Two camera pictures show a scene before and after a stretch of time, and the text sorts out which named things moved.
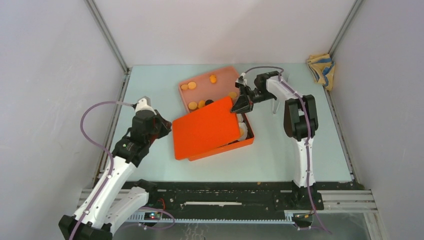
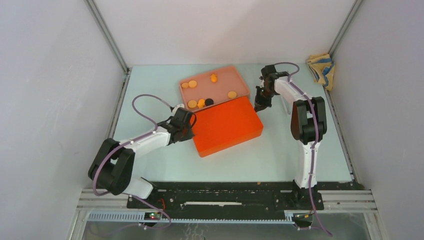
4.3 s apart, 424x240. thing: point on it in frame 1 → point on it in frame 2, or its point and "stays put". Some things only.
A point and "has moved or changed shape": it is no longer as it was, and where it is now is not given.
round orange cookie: (192, 105) stays put
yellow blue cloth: (322, 66) stays put
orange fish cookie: (202, 103) stays put
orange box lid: (212, 126) has moved or changed shape
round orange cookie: (191, 85) stays put
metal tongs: (275, 110) has moved or changed shape
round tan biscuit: (213, 78) stays put
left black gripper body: (160, 129) → (187, 132)
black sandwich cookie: (208, 101) stays put
